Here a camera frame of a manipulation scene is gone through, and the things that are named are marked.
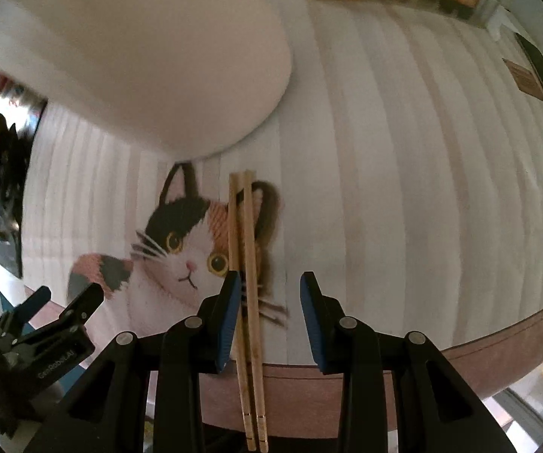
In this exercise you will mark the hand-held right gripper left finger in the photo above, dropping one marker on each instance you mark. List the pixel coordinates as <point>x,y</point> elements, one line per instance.
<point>229,321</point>

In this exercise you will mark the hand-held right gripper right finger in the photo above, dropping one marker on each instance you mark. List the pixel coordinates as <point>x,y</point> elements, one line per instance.
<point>310,321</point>

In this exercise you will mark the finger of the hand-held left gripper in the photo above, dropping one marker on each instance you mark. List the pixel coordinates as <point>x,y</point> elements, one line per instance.
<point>35,304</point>
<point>85,304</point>

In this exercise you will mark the bamboo chopstick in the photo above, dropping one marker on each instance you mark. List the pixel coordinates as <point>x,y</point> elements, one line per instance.
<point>251,245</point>
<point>233,226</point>

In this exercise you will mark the white cylindrical chopstick holder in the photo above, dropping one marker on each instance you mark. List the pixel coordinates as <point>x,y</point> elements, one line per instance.
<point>158,56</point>

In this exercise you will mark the black glass gas stove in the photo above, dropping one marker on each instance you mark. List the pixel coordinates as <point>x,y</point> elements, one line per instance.
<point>12,184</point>

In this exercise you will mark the striped cat print mat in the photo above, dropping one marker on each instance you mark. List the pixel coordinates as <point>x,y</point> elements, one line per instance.
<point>394,174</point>

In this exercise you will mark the small brown card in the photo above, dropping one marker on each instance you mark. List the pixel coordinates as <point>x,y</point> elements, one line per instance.
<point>526,80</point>

